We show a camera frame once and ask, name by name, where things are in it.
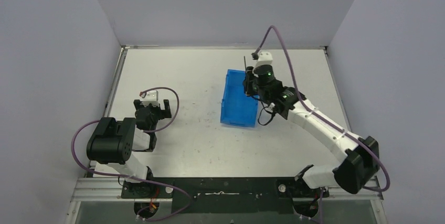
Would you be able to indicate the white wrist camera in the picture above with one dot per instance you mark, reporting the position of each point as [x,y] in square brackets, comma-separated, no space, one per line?
[149,98]
[262,58]

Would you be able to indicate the aluminium front rail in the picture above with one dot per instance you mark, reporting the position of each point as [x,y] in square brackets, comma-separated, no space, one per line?
[108,189]

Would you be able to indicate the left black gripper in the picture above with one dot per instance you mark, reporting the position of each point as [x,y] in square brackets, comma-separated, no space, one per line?
[151,107]

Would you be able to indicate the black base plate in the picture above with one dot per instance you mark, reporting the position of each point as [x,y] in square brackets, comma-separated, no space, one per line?
[225,195]

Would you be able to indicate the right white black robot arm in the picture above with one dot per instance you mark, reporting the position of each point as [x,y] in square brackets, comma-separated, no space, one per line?
[357,156]

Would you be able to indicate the blue plastic bin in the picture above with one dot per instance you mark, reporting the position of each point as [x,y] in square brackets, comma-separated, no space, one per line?
[237,109]

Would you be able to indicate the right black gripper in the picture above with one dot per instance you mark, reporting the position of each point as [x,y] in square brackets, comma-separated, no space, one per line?
[249,81]

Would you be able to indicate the orange handled screwdriver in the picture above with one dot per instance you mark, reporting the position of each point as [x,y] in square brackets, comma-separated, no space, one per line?
[245,65]

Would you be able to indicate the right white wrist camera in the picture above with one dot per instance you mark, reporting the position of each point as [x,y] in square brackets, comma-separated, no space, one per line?
[262,58]

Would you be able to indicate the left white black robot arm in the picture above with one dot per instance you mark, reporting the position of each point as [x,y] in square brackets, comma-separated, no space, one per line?
[113,143]

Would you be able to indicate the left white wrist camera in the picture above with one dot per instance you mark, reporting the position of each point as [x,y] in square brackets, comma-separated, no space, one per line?
[149,98]

